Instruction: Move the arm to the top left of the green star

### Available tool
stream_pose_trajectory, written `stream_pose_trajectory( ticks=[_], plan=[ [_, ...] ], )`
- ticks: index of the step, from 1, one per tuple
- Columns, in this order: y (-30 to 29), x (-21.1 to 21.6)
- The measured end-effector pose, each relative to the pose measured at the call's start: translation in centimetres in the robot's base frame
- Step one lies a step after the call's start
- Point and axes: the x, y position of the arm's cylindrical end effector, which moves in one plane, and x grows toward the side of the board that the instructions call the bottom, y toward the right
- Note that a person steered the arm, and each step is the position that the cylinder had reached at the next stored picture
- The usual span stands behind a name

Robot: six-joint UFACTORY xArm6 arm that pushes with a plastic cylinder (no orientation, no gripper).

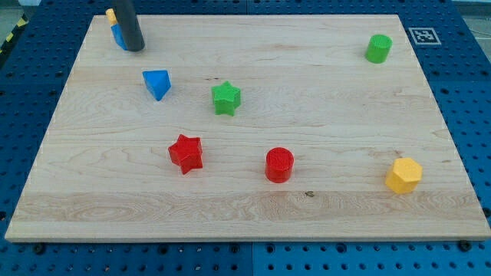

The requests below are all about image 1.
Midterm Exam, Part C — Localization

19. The green star block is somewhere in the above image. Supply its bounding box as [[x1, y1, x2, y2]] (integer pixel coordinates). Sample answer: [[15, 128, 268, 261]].
[[211, 81, 241, 117]]

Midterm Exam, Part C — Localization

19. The red star block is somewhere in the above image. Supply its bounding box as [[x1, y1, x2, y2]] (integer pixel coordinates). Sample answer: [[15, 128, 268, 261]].
[[168, 134, 203, 175]]

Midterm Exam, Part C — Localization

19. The wooden board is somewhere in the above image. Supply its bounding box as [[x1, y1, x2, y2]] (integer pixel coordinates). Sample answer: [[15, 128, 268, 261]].
[[5, 15, 490, 243]]

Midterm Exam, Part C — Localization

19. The red cylinder block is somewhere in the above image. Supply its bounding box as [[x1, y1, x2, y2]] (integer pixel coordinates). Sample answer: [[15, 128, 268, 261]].
[[265, 147, 295, 183]]

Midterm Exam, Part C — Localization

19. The blue triangle block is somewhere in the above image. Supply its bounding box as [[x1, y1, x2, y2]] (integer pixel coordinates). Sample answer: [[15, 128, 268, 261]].
[[142, 70, 172, 101]]

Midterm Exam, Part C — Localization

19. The green cylinder block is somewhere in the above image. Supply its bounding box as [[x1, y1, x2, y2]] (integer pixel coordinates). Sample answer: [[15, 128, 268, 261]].
[[365, 34, 393, 64]]

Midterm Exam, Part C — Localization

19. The yellow hexagon block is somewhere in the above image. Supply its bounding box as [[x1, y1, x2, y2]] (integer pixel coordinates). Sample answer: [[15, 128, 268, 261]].
[[385, 157, 423, 194]]

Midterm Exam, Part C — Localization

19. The blue block behind stick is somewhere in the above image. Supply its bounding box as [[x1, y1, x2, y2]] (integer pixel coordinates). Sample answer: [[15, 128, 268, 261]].
[[110, 24, 127, 51]]

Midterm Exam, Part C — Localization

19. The yellow block behind stick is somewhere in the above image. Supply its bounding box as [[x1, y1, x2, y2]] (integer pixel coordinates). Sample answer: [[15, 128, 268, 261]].
[[105, 8, 117, 26]]

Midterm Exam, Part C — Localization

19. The white fiducial marker tag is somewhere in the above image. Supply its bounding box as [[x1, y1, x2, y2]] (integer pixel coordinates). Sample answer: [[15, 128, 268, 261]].
[[409, 27, 441, 45]]

